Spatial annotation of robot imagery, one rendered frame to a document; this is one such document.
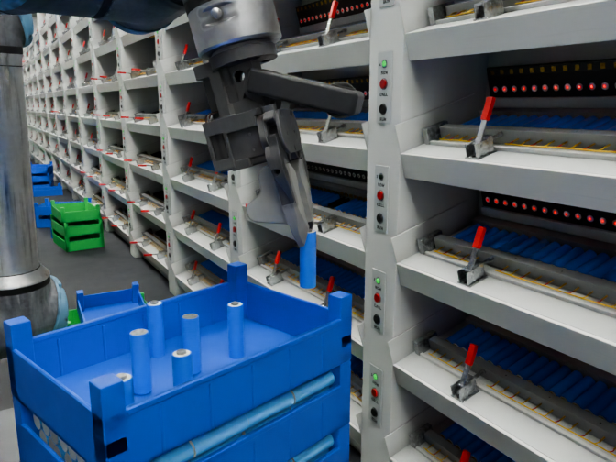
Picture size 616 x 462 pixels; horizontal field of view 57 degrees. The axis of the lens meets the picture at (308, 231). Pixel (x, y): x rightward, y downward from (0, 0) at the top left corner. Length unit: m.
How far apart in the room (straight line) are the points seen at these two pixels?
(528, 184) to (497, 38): 0.21
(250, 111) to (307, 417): 0.33
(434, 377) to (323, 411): 0.43
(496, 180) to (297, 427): 0.45
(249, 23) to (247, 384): 0.35
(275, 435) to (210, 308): 0.22
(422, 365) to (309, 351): 0.50
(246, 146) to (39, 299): 0.79
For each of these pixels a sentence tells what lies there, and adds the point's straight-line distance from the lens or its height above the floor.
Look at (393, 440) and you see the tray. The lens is 1.18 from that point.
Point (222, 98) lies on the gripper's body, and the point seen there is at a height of 0.77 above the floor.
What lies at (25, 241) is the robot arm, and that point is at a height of 0.50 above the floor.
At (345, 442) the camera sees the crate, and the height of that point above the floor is 0.38.
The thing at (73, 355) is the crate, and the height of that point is 0.50.
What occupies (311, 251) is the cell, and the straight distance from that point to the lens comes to 0.61.
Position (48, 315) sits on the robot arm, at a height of 0.34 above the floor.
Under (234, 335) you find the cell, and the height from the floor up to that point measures 0.51.
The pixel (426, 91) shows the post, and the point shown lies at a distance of 1.03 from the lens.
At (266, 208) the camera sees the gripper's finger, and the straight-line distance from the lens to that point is 0.60.
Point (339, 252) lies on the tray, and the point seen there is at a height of 0.46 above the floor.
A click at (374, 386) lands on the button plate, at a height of 0.22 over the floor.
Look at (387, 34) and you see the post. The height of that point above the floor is 0.89.
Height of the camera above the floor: 0.77
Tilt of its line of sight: 13 degrees down
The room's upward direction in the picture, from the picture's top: straight up
